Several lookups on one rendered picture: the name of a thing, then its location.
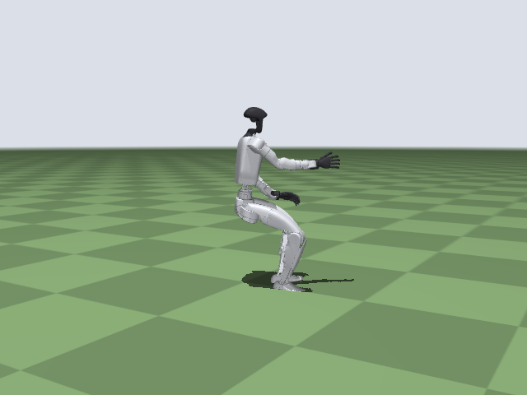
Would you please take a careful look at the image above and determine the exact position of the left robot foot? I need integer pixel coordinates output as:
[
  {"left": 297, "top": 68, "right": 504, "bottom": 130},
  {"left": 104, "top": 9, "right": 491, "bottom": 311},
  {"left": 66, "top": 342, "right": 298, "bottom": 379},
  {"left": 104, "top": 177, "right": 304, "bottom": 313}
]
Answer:
[{"left": 271, "top": 274, "right": 303, "bottom": 283}]

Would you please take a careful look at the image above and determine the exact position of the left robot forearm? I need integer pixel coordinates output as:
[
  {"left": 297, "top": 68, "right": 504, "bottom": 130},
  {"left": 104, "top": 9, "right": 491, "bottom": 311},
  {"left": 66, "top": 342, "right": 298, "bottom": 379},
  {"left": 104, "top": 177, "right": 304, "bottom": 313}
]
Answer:
[{"left": 255, "top": 176, "right": 277, "bottom": 200}]

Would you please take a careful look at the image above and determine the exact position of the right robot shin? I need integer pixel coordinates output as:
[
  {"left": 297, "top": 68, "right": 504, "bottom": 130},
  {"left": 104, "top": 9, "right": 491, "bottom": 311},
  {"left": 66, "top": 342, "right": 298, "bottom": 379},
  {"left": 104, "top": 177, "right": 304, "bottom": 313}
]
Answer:
[{"left": 280, "top": 233, "right": 307, "bottom": 285}]

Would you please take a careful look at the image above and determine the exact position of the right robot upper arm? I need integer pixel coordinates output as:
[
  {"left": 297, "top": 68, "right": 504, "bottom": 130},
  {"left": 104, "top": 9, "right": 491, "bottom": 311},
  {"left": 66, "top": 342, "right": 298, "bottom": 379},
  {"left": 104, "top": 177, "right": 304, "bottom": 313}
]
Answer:
[{"left": 247, "top": 137, "right": 285, "bottom": 170}]

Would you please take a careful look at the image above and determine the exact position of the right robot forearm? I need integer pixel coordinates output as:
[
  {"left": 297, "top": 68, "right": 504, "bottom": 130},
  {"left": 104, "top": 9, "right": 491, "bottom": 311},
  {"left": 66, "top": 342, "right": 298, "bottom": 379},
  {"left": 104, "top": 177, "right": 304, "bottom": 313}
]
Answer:
[{"left": 279, "top": 158, "right": 317, "bottom": 171}]

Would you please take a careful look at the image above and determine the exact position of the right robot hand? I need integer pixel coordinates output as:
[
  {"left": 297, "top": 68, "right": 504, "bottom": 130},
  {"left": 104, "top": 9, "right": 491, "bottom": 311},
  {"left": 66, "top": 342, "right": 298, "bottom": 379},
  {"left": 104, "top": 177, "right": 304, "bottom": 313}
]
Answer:
[{"left": 310, "top": 152, "right": 340, "bottom": 170}]

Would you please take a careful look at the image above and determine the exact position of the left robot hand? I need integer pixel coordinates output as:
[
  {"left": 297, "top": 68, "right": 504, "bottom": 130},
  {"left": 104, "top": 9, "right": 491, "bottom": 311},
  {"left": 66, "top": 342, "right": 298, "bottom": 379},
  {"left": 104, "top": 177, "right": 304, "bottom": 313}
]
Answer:
[{"left": 271, "top": 191, "right": 300, "bottom": 205}]

